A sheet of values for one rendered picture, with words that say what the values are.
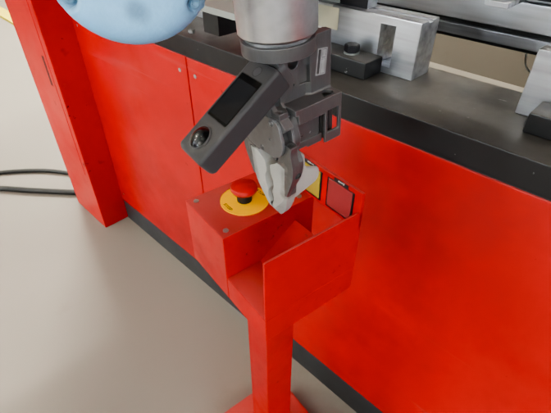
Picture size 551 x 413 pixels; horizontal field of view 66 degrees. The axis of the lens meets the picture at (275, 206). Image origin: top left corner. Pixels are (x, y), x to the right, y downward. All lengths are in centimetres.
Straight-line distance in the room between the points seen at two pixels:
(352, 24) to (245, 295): 52
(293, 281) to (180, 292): 103
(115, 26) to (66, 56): 137
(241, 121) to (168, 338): 112
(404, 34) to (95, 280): 132
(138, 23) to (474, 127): 53
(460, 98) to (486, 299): 32
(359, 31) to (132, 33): 65
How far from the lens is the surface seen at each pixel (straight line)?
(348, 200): 56
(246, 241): 59
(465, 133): 65
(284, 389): 94
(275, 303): 55
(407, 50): 79
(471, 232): 71
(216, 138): 39
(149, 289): 159
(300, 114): 42
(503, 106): 76
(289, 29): 38
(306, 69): 44
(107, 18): 22
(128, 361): 143
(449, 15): 104
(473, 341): 84
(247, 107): 39
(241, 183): 61
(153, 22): 22
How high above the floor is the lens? 116
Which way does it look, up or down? 38 degrees down
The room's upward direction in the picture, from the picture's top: straight up
